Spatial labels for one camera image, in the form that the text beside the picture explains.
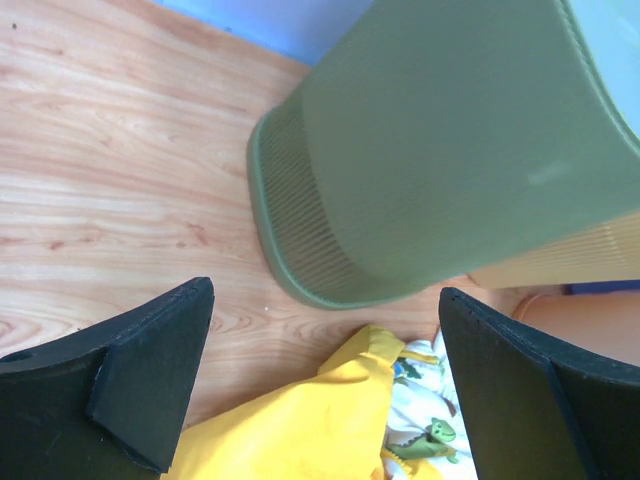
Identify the peach plastic bucket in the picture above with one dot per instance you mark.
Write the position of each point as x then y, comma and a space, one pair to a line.
605, 324

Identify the yellow garment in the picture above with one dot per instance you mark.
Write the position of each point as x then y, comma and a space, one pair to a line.
329, 426

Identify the white dinosaur print cloth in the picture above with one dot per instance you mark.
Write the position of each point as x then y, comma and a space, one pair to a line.
425, 434

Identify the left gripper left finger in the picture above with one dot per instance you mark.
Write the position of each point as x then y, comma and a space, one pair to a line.
108, 401

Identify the green mesh basket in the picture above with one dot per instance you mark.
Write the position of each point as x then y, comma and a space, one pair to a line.
439, 137

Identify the yellow mesh basket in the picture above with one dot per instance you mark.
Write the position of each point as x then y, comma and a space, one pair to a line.
607, 252

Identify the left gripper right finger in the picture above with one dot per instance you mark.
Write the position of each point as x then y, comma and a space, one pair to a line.
535, 406

